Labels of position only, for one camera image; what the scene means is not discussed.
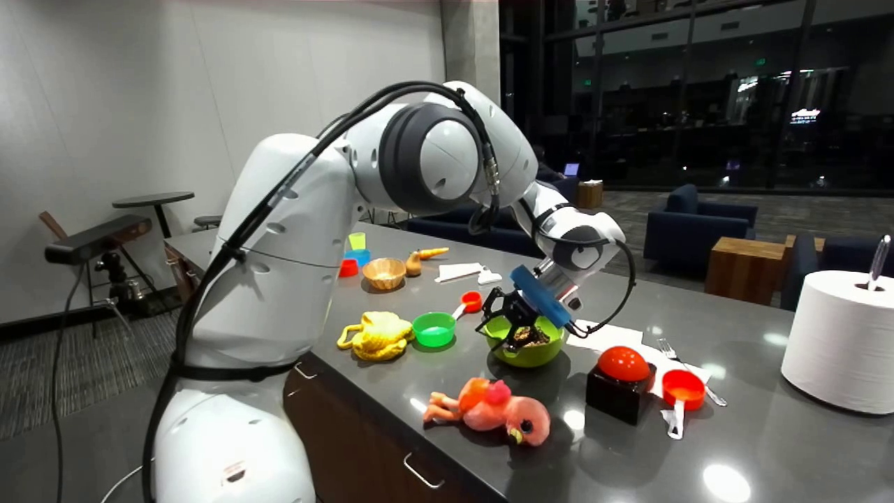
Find small red measuring spoon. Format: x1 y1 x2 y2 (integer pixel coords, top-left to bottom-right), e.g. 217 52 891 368
450 287 489 322

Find large red measuring cup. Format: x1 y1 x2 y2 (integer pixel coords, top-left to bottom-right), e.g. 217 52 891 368
658 367 712 441

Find green and blue blocks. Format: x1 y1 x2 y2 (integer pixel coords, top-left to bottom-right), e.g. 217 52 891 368
342 230 374 267

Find lime green bowl with beans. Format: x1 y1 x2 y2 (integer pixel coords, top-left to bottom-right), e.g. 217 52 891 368
476 313 569 368

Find dark blue armchair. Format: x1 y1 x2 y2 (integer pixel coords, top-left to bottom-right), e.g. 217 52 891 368
643 181 760 274
778 231 894 313

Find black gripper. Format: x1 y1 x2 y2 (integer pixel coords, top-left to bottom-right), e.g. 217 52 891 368
475 284 557 353

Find green plastic cup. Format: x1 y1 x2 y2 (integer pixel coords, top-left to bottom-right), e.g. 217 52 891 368
411 311 457 354

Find pink orange flamingo plush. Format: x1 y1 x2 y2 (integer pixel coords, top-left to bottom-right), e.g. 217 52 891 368
422 373 552 449

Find small white paper sheet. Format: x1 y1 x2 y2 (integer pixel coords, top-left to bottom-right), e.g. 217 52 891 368
433 260 504 287

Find black box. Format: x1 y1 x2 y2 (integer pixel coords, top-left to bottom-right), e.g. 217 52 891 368
583 362 652 428

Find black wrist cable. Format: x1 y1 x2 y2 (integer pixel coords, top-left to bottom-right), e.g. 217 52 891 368
566 234 640 340

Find red ball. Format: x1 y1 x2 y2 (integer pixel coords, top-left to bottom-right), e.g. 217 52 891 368
594 343 657 389

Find yellow knitted bag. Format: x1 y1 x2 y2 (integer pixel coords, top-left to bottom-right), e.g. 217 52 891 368
334 306 416 367

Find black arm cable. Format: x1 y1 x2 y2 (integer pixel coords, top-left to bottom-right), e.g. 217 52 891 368
137 77 504 503

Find yellow wooden spoon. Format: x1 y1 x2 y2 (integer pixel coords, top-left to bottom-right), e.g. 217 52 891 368
404 244 451 280

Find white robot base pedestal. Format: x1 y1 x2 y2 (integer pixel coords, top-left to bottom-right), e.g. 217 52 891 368
149 386 320 503

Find metal paper towel holder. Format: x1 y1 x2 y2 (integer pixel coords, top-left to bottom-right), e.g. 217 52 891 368
858 231 894 294

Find brown round stool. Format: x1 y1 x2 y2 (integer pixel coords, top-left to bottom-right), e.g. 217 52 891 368
574 175 609 211

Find round black side table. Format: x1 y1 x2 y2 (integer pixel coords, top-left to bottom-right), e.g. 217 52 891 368
112 186 197 239

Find white paper towel roll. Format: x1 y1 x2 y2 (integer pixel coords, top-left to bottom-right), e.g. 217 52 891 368
777 267 894 418

